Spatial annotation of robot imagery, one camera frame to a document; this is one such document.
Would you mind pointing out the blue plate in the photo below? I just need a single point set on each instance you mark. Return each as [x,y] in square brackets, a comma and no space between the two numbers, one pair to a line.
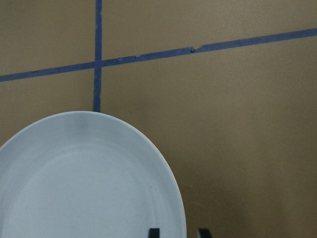
[86,175]

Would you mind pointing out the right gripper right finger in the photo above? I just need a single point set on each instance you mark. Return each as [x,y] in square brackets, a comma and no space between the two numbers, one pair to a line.
[204,233]

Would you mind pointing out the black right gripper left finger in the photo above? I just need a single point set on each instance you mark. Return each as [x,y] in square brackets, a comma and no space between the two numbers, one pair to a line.
[154,233]

